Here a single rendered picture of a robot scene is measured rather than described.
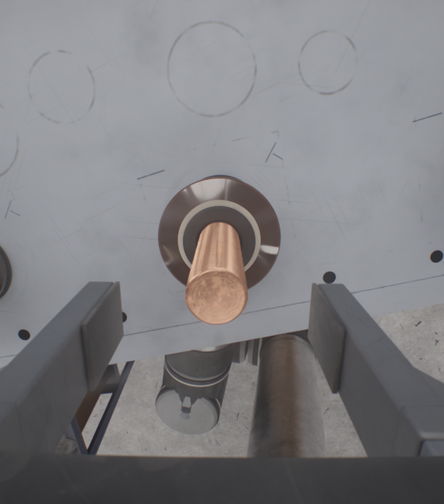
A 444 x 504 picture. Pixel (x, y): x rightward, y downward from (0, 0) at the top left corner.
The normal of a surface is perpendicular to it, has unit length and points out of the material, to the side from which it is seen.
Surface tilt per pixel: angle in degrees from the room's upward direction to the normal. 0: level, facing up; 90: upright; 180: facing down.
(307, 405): 86
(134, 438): 0
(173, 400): 14
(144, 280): 0
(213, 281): 0
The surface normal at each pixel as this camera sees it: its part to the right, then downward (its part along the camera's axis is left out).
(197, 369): 0.01, 0.47
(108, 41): 0.00, 0.28
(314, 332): -1.00, -0.01
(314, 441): 0.62, -0.73
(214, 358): 0.39, 0.48
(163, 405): -0.26, 0.40
